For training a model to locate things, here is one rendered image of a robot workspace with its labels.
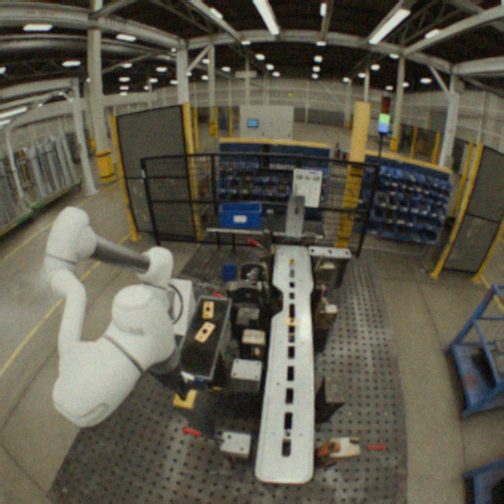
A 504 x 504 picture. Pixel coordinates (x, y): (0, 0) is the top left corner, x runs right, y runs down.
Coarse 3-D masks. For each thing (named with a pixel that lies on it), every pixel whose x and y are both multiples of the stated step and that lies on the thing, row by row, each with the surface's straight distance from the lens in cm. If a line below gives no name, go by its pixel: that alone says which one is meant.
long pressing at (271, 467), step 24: (288, 264) 147; (288, 288) 130; (312, 288) 134; (288, 312) 118; (288, 360) 102; (312, 360) 104; (288, 384) 97; (312, 384) 99; (264, 408) 92; (288, 408) 93; (312, 408) 95; (264, 432) 90; (312, 432) 92; (264, 456) 88; (312, 456) 91; (264, 480) 88; (288, 480) 89
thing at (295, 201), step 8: (296, 200) 158; (304, 200) 158; (288, 208) 160; (304, 208) 160; (288, 216) 162; (296, 216) 162; (288, 224) 165; (296, 224) 165; (288, 232) 168; (296, 232) 168; (296, 240) 171
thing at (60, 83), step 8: (56, 80) 738; (64, 80) 755; (72, 80) 770; (8, 88) 670; (16, 88) 679; (24, 88) 688; (32, 88) 698; (40, 88) 709; (48, 88) 713; (56, 88) 741; (0, 96) 658; (8, 96) 658; (32, 104) 911; (40, 104) 948; (0, 112) 860; (24, 112) 1052; (0, 120) 1023; (0, 128) 1229
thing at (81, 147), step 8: (72, 88) 767; (72, 104) 762; (80, 112) 759; (80, 120) 756; (80, 128) 752; (80, 136) 750; (80, 144) 748; (80, 152) 759; (88, 168) 762; (88, 176) 762; (88, 184) 769; (88, 192) 772; (96, 192) 771
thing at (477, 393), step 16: (496, 288) 236; (480, 304) 248; (464, 336) 271; (480, 336) 245; (448, 352) 284; (464, 352) 282; (480, 352) 276; (496, 352) 296; (464, 368) 268; (480, 368) 285; (496, 368) 244; (464, 384) 257; (480, 384) 274; (496, 384) 292; (480, 400) 241; (496, 400) 259; (464, 416) 256
